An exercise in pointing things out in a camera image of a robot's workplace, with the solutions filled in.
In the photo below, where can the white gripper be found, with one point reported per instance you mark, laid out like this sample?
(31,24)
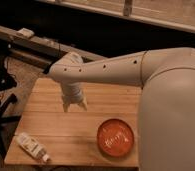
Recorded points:
(72,93)

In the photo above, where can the white plastic bottle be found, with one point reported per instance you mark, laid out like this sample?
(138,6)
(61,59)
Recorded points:
(31,146)

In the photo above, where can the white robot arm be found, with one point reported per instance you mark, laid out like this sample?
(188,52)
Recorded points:
(166,115)

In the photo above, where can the orange ceramic bowl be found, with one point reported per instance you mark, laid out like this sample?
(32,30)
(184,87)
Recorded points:
(115,138)

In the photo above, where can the small white box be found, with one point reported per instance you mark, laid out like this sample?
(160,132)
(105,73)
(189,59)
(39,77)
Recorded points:
(25,32)

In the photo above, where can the long wooden beam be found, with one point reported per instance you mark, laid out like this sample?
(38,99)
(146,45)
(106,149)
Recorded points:
(46,46)

